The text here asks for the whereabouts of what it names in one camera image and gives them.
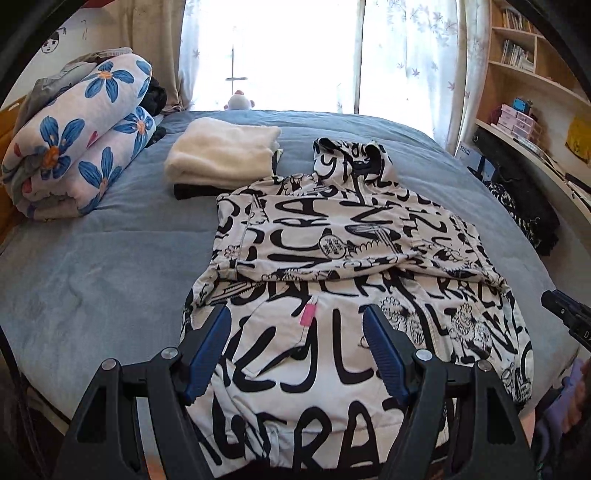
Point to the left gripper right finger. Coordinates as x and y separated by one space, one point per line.
487 440

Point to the right hand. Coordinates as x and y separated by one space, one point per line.
577 404

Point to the wooden bookshelf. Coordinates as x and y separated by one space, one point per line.
525 72

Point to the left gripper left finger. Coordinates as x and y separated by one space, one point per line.
103 440

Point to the blue floral folded quilt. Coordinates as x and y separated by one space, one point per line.
61 163

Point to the yellow cloth on shelf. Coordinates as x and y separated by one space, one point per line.
578 140

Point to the pink drawer box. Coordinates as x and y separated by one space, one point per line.
519 124

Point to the beige floral curtain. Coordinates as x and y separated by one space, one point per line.
152 29

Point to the white black graffiti jacket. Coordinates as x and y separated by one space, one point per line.
296 260

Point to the black fuzzy garment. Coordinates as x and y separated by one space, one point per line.
155 98

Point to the black folded garment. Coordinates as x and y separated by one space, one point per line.
188 191

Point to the white plush toy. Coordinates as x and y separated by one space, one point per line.
238 101

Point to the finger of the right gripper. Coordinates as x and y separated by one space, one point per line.
574 315

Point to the blue bed blanket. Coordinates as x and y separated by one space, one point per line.
112 283

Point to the white sheer curtain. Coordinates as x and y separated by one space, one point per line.
418 63

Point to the black white patterned clothes pile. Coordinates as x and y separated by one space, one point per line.
501 172

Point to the cream fluffy folded sweater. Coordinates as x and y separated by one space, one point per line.
223 155

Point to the white blue cardboard box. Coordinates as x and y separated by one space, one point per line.
477 163

